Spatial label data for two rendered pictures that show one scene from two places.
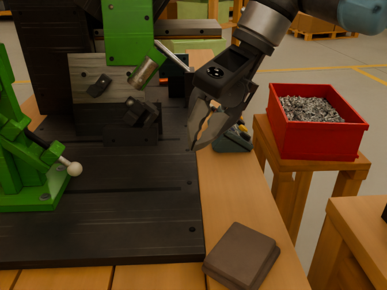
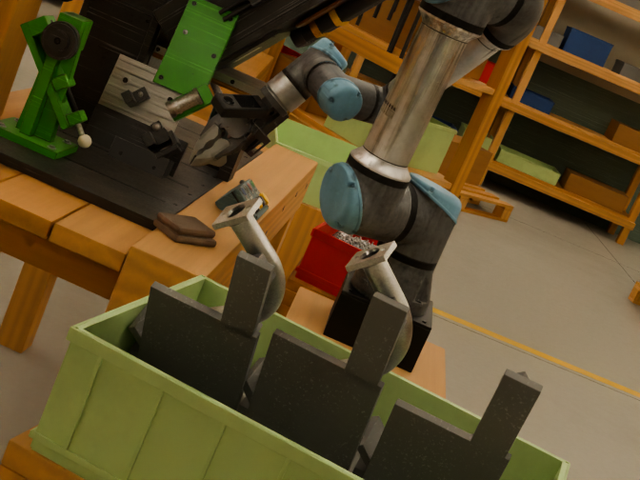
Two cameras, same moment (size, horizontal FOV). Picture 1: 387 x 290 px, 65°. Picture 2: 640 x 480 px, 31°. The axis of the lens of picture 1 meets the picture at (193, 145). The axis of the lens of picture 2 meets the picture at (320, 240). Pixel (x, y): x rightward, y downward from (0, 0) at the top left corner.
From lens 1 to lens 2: 185 cm
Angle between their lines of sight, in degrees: 18
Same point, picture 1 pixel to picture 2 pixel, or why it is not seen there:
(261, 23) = (278, 87)
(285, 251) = (220, 250)
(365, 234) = (303, 303)
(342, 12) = (319, 97)
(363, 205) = (325, 301)
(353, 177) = not seen: hidden behind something
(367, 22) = (326, 107)
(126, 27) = (190, 55)
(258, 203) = (224, 235)
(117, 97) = (146, 117)
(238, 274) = (177, 223)
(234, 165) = not seen: hidden behind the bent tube
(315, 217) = not seen: outside the picture
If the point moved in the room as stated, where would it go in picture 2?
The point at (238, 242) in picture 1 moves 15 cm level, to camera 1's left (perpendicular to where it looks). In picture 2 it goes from (188, 219) to (115, 187)
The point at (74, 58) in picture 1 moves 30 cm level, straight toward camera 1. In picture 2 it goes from (124, 61) to (127, 88)
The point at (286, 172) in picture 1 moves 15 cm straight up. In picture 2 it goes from (291, 291) to (318, 230)
